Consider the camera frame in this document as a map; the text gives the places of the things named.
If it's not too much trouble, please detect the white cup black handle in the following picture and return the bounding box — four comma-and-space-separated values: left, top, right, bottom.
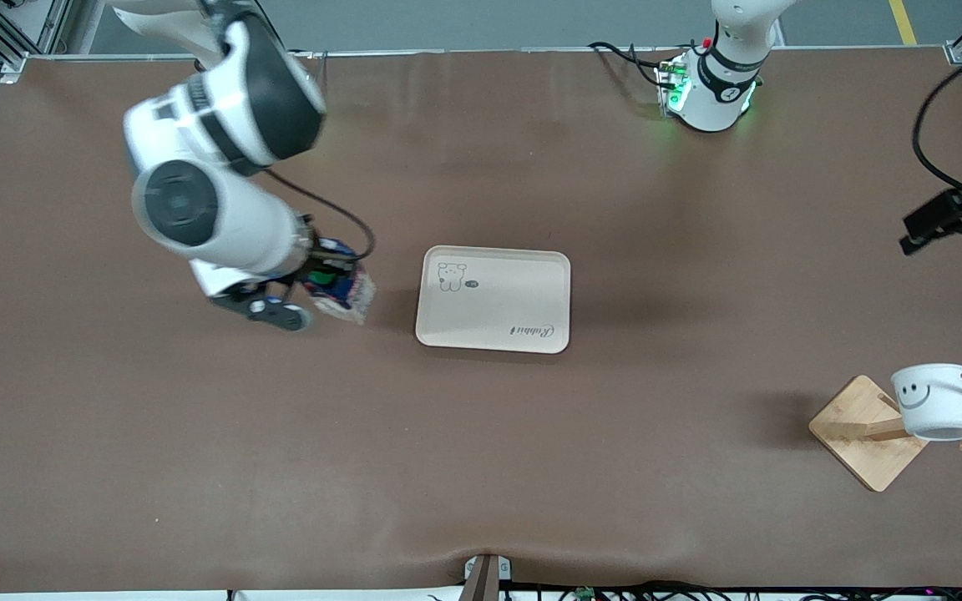
890, 362, 962, 442

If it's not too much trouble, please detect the wooden cup rack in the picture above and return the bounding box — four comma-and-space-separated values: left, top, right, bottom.
808, 372, 962, 493

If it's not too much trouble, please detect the beige plastic tray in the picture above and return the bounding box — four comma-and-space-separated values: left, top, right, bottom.
415, 245, 572, 355

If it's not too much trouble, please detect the brown table cover mat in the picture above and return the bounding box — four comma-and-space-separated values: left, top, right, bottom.
0, 46, 962, 595

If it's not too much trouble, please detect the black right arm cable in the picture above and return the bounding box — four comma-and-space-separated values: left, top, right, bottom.
266, 169, 378, 261

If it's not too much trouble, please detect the black left base cable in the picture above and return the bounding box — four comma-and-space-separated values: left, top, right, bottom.
588, 40, 670, 88

